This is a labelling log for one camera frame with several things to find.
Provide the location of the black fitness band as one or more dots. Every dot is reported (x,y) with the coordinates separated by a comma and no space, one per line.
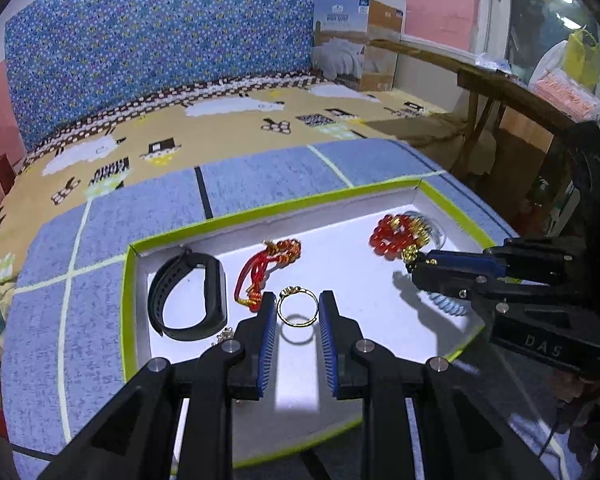
(215,285)

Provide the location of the green cardboard tray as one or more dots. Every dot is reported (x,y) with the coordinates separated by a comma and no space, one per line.
(355,240)

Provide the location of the blue checked blanket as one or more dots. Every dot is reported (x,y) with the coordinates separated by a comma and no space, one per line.
(100,240)

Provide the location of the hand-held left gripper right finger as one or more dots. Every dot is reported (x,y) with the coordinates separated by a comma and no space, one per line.
(328,342)

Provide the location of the person's right forearm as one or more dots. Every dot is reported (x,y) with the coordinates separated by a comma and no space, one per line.
(597,410)

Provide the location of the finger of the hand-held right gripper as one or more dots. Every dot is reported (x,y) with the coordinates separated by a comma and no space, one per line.
(440,282)
(465,261)

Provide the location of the silver bangle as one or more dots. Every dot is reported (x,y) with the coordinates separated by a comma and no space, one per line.
(437,227)

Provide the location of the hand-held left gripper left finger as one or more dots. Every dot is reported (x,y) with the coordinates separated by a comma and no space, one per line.
(267,342)

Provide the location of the quilt print cardboard box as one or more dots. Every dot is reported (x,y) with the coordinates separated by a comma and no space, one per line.
(350,45)

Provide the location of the blue floral headboard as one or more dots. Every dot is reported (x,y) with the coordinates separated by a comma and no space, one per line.
(170,35)

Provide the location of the window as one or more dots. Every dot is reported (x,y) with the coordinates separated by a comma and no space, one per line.
(545,5)

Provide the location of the white plastic bag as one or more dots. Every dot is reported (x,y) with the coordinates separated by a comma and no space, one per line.
(565,92)

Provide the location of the small clear packet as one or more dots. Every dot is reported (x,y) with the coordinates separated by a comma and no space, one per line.
(492,63)

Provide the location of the yellow printed bedsheet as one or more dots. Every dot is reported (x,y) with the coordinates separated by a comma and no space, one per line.
(220,125)

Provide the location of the wooden table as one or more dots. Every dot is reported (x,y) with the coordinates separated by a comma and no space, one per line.
(510,92)

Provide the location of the yellow plastic bag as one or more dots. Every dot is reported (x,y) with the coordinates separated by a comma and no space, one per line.
(582,55)

